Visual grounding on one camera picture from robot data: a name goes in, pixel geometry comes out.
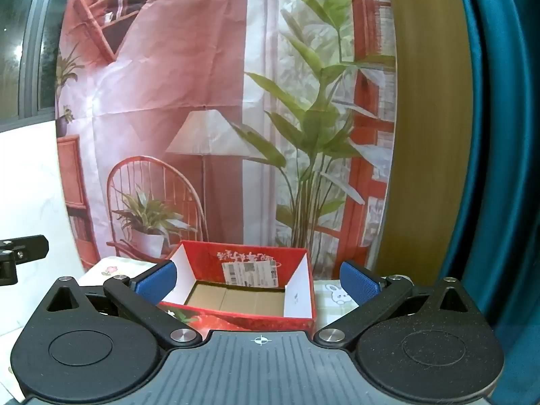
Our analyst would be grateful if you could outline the printed room scene backdrop cloth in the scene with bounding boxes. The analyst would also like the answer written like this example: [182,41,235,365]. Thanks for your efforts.
[55,0,399,288]

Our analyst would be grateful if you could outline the dark glass window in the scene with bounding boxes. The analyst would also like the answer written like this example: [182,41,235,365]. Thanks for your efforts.
[0,0,74,124]

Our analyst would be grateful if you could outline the teal curtain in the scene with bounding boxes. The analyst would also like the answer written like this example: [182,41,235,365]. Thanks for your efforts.
[436,0,540,405]

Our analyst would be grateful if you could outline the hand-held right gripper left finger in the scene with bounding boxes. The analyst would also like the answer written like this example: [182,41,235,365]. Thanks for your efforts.
[44,260,203,349]

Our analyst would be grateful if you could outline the red strawberry print cardboard box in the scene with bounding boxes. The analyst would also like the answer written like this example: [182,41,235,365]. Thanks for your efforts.
[157,240,317,333]

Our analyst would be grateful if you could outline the green checked cartoon tablecloth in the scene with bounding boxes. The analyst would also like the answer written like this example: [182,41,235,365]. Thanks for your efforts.
[0,256,364,403]

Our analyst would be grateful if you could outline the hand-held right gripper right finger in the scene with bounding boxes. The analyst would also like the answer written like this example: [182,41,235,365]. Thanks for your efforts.
[314,260,486,349]

